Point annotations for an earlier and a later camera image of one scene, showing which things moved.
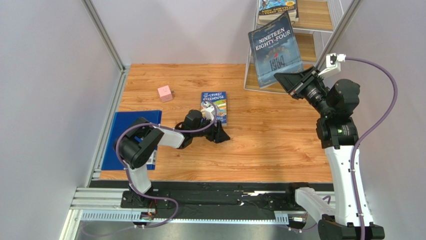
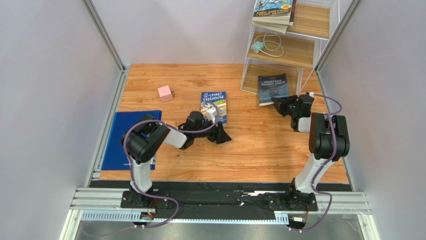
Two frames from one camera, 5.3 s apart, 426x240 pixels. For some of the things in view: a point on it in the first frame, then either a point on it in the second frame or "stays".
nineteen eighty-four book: [275, 50] to [271, 86]
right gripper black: [298, 87] to [284, 106]
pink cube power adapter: [165, 93] stays
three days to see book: [281, 22] to [290, 22]
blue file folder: [121, 120] stays
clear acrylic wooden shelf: [316, 18] stays
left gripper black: [217, 134] stays
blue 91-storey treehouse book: [220, 99] stays
